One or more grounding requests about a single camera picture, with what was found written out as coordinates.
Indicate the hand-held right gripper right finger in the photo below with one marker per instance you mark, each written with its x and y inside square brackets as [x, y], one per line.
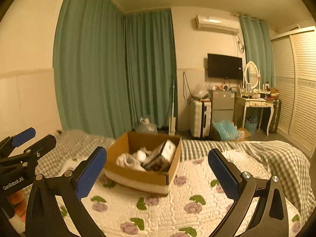
[223, 172]

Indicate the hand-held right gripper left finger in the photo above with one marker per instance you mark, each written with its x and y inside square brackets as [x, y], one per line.
[91, 171]

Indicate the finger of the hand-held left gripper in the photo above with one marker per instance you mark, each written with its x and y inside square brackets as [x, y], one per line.
[42, 144]
[23, 134]

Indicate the white light blue sock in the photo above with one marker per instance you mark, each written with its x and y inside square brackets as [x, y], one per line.
[128, 160]

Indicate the cardboard box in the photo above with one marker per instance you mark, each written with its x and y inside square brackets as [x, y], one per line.
[145, 179]

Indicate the large white tissue pack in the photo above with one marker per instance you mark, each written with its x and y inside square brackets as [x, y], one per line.
[169, 151]

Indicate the floral quilted blanket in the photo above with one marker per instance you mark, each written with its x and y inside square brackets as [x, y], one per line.
[187, 190]

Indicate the blue plastic bag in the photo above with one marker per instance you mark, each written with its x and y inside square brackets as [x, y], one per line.
[226, 129]

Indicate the flat brown cardboard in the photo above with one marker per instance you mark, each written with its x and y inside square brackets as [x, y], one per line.
[244, 132]

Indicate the blue plastic basket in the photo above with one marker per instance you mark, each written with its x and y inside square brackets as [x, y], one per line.
[251, 124]

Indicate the white suitcase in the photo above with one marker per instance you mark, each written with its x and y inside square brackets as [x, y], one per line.
[197, 118]

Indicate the grey mini fridge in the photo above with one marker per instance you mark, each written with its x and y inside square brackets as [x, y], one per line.
[222, 106]

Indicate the white mop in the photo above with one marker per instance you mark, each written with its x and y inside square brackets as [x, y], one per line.
[172, 126]

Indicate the clear knotted plastic bag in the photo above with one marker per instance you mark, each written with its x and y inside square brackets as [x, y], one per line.
[145, 127]

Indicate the white dressing table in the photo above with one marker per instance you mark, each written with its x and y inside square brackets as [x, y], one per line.
[254, 102]

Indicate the dark suitcase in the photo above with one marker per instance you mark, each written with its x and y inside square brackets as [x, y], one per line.
[275, 116]

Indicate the wide teal curtain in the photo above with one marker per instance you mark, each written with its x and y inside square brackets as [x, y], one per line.
[88, 66]

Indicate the small brown box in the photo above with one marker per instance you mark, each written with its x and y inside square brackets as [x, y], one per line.
[274, 91]

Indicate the white oval vanity mirror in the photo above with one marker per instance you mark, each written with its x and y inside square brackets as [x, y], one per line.
[251, 75]

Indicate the white louvred wardrobe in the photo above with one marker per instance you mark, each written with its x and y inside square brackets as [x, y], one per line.
[298, 86]

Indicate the teal corner curtain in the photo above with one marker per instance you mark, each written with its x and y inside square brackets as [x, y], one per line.
[150, 66]

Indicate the narrow teal curtain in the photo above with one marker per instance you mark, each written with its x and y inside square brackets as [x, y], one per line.
[256, 47]

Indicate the white air conditioner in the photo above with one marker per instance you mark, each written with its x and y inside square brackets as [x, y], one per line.
[217, 24]

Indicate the black wall television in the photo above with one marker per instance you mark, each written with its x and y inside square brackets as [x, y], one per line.
[224, 66]

